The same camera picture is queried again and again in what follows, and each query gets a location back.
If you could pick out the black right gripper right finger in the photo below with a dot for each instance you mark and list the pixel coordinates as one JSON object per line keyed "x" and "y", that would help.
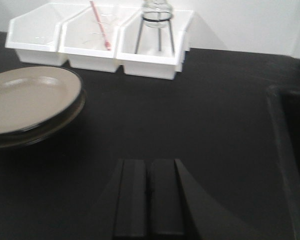
{"x": 181, "y": 209}

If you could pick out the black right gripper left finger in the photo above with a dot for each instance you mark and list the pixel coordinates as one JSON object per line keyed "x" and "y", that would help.
{"x": 121, "y": 212}

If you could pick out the beige round plate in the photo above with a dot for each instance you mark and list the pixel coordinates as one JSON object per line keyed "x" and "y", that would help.
{"x": 43, "y": 130}
{"x": 33, "y": 95}

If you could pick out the black sink basin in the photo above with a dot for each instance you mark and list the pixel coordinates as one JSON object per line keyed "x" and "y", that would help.
{"x": 284, "y": 109}

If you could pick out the right white plastic bin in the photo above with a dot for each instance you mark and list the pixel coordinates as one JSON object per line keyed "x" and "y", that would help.
{"x": 144, "y": 53}

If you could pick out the white plastic bin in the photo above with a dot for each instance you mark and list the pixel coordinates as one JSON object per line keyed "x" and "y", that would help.
{"x": 144, "y": 53}
{"x": 35, "y": 36}
{"x": 82, "y": 41}

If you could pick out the pink white stirring stick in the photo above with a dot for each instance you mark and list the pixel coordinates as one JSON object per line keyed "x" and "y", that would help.
{"x": 97, "y": 17}

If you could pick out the middle white plastic bin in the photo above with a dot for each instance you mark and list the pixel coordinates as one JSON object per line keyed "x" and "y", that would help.
{"x": 82, "y": 41}

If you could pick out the left white plastic bin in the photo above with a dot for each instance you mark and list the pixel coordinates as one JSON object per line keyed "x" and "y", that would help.
{"x": 35, "y": 36}

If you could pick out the glass flask on wire stand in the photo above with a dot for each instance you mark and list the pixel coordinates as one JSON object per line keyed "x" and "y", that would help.
{"x": 156, "y": 14}

